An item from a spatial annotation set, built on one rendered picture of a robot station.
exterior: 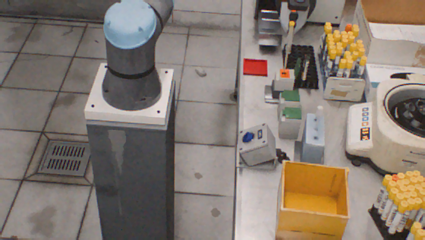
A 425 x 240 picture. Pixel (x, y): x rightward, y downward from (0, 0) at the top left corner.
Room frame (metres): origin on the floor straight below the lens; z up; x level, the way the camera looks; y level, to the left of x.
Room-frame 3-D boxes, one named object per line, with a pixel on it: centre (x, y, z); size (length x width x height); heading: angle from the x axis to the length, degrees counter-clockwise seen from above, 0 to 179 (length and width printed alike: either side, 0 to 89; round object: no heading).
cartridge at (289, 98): (1.07, -0.18, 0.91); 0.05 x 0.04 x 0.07; 90
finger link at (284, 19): (1.17, -0.14, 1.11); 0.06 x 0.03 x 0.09; 0
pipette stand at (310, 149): (0.92, -0.22, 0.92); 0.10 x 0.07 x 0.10; 174
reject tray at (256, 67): (1.26, -0.10, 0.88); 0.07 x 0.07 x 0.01; 0
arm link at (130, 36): (1.10, 0.21, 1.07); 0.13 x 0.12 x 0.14; 171
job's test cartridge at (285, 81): (1.15, -0.17, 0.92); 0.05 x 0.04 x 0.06; 90
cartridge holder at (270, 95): (1.15, -0.17, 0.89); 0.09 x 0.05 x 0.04; 90
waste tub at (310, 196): (0.74, -0.21, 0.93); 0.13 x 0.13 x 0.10; 86
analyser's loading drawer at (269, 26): (1.46, -0.14, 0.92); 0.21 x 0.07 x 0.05; 0
